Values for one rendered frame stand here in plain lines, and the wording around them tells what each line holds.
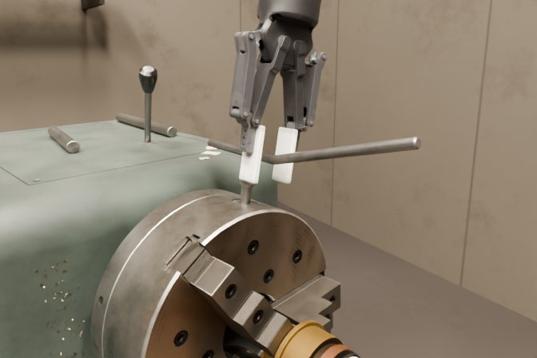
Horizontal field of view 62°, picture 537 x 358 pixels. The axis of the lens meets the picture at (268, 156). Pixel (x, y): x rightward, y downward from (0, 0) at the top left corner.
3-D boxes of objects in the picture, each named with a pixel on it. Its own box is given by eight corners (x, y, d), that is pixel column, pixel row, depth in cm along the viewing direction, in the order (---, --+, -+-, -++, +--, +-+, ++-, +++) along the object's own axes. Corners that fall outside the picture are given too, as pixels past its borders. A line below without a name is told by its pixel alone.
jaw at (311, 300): (252, 292, 61) (309, 260, 69) (254, 324, 63) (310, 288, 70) (315, 328, 53) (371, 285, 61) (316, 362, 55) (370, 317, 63)
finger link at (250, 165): (266, 126, 53) (260, 125, 53) (258, 184, 54) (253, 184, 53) (250, 123, 55) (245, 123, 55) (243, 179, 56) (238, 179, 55)
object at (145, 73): (134, 93, 78) (132, 65, 77) (150, 92, 81) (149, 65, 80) (145, 95, 76) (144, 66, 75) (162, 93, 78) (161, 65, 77)
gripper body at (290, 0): (286, -25, 49) (275, 61, 49) (337, -3, 54) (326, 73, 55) (244, -16, 54) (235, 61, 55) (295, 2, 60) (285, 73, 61)
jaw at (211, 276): (213, 323, 57) (163, 269, 50) (237, 291, 59) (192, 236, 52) (275, 365, 49) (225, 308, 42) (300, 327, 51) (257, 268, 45)
